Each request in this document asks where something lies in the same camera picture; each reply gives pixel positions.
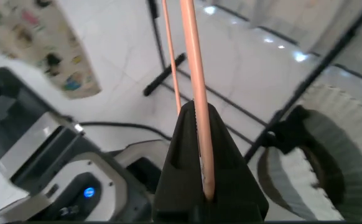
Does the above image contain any cream printed garment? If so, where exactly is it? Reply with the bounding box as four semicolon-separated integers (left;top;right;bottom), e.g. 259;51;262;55
0;0;103;101

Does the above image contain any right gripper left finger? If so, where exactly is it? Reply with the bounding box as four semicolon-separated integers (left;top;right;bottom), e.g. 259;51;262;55
152;100;208;223

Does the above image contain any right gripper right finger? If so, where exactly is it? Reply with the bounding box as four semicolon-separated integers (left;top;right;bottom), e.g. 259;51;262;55
207;102;270;223

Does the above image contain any black clothes rack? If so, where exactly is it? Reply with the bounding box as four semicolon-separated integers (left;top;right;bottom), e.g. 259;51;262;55
142;0;362;163

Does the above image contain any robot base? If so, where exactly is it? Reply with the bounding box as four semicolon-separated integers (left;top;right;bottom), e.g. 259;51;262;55
0;66;170;223

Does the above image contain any pink clothes hanger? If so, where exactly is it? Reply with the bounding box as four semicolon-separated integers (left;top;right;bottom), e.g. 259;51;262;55
161;0;216;201

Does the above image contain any white laundry basket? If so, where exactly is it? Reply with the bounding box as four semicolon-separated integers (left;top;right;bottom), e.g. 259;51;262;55
256;82;362;223

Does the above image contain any black garment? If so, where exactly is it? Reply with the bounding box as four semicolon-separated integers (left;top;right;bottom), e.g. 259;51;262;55
261;105;316;157

